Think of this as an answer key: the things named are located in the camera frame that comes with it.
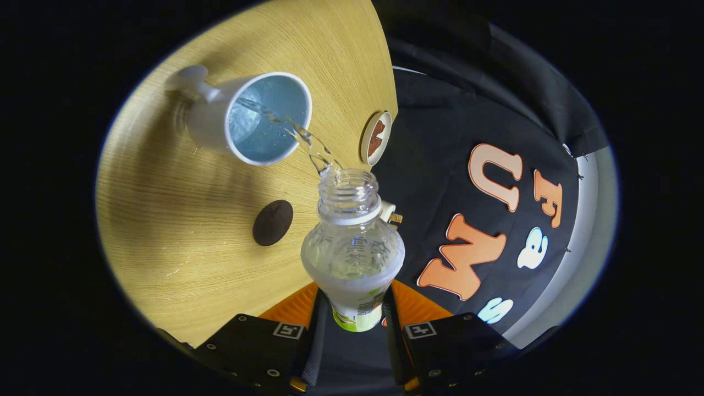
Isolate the dark brown round coaster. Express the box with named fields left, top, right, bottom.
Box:
left=252, top=200, right=294, bottom=247

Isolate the wooden table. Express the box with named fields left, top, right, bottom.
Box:
left=95, top=0, right=398, bottom=348

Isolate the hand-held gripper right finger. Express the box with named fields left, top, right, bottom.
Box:
left=382, top=279, right=520, bottom=392

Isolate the white cup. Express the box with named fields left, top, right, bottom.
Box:
left=164, top=65, right=313, bottom=167

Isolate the clear plastic juice bottle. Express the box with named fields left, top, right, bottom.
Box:
left=300, top=168, right=406, bottom=333

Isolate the beige round plate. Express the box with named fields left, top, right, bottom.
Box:
left=360, top=111, right=393, bottom=167

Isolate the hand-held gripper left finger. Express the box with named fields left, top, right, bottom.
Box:
left=190, top=282, right=331, bottom=394

